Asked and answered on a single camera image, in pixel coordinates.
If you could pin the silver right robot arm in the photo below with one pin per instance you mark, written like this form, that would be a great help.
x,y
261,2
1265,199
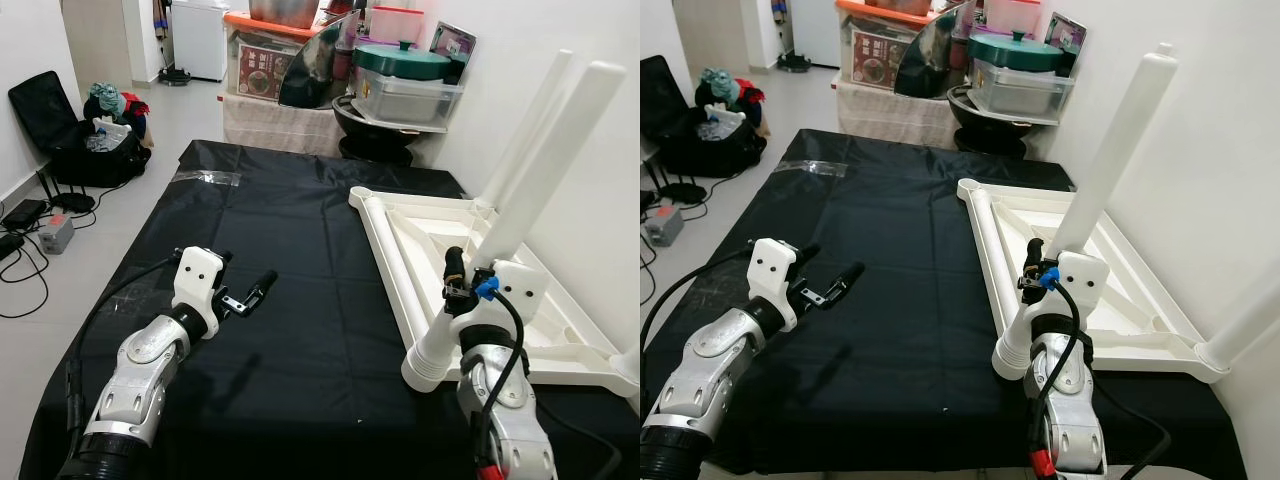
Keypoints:
x,y
1065,400
505,410

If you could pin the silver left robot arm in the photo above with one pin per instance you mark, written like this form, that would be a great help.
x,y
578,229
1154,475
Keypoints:
x,y
710,365
140,370

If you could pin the black floor cloth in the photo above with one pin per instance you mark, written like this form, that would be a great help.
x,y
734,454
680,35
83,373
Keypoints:
x,y
280,230
880,220

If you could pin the clear tape strip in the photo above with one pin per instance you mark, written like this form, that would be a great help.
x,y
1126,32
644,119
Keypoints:
x,y
815,168
205,178

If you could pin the black open bag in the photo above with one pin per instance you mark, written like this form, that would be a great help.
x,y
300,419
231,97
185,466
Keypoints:
x,y
720,155
40,105

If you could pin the black wok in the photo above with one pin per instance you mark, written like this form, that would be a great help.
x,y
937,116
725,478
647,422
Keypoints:
x,y
375,135
990,125

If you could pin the black round stand base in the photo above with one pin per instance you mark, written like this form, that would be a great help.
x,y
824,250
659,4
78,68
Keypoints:
x,y
685,192
72,203

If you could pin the beige cloth-covered stand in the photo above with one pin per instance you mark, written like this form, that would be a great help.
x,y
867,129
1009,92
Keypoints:
x,y
280,125
895,115

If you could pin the grey power box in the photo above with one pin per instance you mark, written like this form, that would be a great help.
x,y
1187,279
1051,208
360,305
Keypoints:
x,y
665,225
55,235

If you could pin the white plastic packet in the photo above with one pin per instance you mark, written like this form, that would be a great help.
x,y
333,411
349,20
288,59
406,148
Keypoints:
x,y
108,135
722,122

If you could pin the red soft item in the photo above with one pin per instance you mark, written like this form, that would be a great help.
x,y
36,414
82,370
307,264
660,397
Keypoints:
x,y
750,93
135,105

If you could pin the orange-lidded storage box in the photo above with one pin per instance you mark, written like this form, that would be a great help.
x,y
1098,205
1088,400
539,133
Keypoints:
x,y
870,62
255,75

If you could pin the teal plush toy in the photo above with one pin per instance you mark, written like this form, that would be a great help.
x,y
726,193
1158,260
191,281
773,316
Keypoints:
x,y
720,85
105,98

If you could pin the black glossy bag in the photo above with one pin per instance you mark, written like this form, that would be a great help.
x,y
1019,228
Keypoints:
x,y
310,80
925,70

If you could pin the green pot with lid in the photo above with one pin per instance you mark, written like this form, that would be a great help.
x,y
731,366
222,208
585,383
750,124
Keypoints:
x,y
1015,50
400,60

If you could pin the black power adapter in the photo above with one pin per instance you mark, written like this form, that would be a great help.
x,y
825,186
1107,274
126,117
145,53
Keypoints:
x,y
8,243
22,213

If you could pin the white appliance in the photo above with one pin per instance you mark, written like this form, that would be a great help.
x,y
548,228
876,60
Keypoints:
x,y
815,30
200,40

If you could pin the printed cardboard box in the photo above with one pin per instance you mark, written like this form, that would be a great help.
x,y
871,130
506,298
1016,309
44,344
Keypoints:
x,y
1068,32
455,42

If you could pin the pink plastic container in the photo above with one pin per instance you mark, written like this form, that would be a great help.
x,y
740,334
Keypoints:
x,y
397,25
1012,15

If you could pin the metal pot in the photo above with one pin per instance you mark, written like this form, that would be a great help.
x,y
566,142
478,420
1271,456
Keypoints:
x,y
283,12
900,6

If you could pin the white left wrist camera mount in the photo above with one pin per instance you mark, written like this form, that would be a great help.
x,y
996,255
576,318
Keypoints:
x,y
772,265
195,275

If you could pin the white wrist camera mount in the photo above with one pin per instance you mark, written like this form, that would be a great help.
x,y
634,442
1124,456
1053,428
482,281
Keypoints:
x,y
515,290
195,275
772,265
1080,280

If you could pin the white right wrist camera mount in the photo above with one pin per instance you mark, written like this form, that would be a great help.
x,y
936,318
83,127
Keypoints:
x,y
1080,280
515,290

